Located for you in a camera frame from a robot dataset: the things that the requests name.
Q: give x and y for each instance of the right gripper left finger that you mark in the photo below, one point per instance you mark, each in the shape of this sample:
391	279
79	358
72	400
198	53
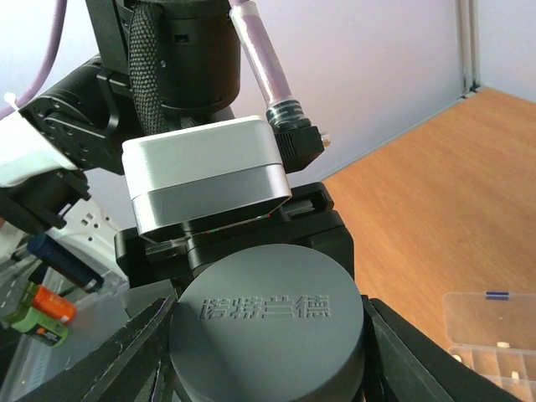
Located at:
133	365

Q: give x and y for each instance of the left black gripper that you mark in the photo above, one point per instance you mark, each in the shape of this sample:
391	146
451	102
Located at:
308	219

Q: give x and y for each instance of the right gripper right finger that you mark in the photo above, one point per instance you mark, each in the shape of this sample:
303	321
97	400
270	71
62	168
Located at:
402	364

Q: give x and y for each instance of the clear plastic pill organizer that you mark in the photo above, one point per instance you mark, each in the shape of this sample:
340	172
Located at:
495	319

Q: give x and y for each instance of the orange pill bottle grey cap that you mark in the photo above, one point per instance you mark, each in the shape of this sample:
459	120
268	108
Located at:
270	323

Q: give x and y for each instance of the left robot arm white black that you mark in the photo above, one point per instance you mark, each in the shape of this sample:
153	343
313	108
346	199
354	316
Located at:
162	66

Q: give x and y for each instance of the small pills in organizer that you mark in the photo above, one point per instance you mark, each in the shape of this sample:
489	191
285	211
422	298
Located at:
492	362

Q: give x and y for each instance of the orange green items in bin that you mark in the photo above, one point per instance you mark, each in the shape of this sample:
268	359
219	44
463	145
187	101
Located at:
30	307

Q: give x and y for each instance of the right aluminium corner post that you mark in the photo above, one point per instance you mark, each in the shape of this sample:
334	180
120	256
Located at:
468	37

